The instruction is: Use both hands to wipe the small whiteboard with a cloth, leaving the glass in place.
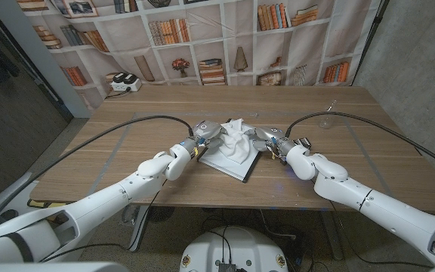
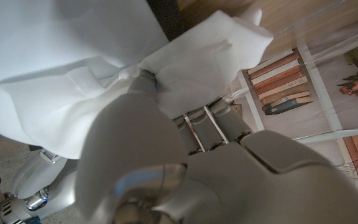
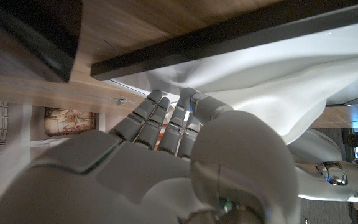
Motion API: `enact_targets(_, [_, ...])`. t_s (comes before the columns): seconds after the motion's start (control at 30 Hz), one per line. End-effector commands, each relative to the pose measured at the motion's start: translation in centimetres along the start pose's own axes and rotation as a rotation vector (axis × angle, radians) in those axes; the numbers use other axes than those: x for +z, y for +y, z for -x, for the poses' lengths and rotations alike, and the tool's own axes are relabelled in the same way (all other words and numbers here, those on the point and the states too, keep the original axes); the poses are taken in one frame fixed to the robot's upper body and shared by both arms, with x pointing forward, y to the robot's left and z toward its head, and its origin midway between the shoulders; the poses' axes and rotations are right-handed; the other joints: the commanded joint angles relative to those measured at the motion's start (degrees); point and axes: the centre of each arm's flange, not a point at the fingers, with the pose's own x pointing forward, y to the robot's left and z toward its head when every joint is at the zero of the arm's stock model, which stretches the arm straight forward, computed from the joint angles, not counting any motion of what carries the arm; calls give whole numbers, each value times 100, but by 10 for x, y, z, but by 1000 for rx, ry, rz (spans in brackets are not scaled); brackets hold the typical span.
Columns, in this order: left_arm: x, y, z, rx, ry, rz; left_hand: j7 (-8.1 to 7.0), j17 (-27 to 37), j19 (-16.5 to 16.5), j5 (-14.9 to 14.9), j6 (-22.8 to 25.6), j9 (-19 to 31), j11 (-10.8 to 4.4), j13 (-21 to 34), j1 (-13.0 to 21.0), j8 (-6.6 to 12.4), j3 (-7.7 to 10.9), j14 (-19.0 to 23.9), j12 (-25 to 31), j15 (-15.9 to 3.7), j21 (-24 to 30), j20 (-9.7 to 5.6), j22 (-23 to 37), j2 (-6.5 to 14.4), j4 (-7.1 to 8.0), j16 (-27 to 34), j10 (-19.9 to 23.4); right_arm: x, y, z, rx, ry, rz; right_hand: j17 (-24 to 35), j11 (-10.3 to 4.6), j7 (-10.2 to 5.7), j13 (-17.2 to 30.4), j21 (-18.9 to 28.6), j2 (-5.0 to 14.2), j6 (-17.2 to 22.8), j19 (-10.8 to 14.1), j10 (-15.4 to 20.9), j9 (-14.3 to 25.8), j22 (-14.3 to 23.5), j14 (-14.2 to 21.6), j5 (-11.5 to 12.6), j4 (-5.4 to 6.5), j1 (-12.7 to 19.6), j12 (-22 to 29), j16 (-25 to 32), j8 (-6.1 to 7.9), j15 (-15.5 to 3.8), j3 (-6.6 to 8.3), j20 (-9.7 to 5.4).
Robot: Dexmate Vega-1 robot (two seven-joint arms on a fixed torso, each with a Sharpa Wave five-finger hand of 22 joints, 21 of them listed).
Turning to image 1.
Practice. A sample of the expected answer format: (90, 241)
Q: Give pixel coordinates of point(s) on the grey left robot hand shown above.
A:
(206, 130)

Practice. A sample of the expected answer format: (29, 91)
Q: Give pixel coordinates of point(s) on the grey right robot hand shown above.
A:
(272, 135)

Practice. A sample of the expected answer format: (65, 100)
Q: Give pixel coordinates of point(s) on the white cloth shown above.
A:
(236, 145)

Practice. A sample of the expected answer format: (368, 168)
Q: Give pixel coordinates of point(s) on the small whiteboard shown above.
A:
(232, 168)

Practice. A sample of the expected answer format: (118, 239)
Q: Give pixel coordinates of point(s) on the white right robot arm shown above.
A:
(383, 211)

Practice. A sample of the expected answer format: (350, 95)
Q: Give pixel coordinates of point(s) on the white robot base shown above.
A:
(232, 245)

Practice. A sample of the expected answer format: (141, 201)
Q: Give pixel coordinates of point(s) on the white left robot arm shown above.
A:
(108, 200)

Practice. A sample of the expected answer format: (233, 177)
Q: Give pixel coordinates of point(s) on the black whiteboard eraser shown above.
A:
(304, 143)

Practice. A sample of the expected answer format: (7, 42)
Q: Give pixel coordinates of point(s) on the printed bookshelf backdrop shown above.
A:
(217, 41)

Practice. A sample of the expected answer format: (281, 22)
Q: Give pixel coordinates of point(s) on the black plug adapter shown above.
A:
(130, 78)
(119, 78)

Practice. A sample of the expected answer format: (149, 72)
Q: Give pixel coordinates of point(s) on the white power strip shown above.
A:
(125, 86)

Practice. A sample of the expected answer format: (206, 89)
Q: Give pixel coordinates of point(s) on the grey table leg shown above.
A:
(332, 234)
(139, 226)

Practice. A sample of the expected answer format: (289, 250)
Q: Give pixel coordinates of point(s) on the black backdrop stand pole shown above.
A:
(372, 34)

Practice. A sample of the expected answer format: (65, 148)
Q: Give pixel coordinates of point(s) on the dark perforated partition panel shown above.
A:
(6, 113)

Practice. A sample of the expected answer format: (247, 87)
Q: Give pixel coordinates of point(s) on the white robot torso edge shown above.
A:
(51, 267)

